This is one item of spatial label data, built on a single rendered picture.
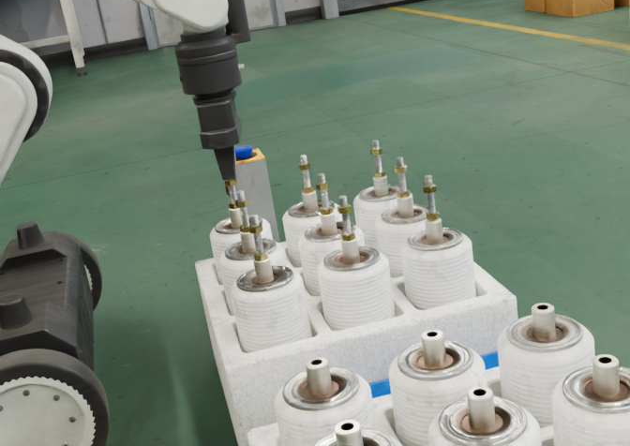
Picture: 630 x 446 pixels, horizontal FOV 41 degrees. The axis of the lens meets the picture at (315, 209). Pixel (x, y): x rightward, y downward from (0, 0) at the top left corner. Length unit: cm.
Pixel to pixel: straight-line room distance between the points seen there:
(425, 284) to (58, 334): 51
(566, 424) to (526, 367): 10
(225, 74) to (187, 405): 52
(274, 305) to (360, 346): 12
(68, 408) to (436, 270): 53
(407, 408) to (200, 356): 71
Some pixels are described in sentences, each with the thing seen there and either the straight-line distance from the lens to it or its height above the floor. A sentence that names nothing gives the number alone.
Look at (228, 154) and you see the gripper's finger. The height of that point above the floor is 37.
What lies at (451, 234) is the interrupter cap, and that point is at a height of 25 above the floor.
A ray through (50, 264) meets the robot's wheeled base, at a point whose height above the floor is 19.
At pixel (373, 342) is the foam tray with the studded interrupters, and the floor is 17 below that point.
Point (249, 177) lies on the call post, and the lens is 145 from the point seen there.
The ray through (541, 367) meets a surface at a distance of 87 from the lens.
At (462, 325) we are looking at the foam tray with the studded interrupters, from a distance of 113.
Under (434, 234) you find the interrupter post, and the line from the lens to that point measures 114.
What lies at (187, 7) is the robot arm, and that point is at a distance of 120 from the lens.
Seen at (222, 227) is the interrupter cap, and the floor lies 25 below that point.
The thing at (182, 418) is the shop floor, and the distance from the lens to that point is 134.
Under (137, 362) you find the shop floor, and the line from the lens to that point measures 154.
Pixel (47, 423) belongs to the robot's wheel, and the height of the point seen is 10.
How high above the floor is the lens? 68
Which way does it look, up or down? 19 degrees down
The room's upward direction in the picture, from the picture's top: 9 degrees counter-clockwise
